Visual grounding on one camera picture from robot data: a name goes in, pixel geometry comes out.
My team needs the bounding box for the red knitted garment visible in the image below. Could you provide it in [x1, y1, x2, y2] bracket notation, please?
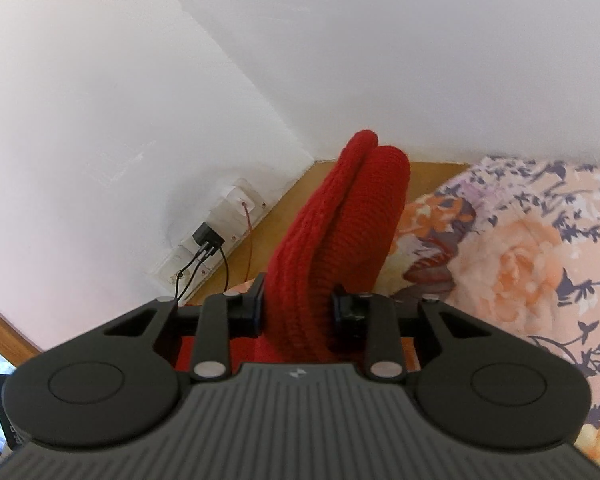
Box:
[174, 129, 413, 373]

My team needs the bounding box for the black power adapter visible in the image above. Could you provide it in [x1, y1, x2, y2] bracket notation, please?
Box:
[192, 222, 225, 256]

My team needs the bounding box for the floral orange bed sheet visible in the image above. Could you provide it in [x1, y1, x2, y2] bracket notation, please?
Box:
[214, 155, 600, 474]

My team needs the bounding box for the red thin wire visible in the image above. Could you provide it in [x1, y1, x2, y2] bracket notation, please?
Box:
[240, 201, 256, 283]

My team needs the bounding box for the black cable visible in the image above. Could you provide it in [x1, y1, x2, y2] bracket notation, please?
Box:
[218, 246, 231, 291]

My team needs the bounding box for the white wall socket panel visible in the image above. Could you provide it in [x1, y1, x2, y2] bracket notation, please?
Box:
[154, 179, 270, 294]

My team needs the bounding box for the wooden door frame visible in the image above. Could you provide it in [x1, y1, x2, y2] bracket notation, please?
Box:
[0, 315, 40, 366]

